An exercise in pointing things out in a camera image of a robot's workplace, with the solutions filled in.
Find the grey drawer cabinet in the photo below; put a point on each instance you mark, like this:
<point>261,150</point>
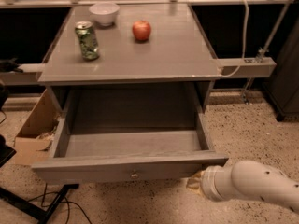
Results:
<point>175,50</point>

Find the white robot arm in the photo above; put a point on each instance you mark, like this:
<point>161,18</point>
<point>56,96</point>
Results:
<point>246,180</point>

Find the yellow foam-padded gripper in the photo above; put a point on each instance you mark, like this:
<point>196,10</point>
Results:
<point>207,180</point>

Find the red apple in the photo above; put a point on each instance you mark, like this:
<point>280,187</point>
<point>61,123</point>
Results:
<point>141,30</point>

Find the white ceramic bowl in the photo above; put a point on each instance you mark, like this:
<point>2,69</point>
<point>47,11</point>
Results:
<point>104,13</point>

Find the grey top drawer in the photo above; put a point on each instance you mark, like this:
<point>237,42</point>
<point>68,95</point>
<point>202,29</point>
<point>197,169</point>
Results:
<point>115,134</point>

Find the cardboard box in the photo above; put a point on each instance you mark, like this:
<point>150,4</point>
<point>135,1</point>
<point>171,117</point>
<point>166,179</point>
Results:
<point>33,141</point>

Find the green soda can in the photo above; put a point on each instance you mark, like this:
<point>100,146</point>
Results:
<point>87,40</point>

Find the dark grey cabinet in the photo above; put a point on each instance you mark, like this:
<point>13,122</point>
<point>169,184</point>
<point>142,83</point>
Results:
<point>283,85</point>

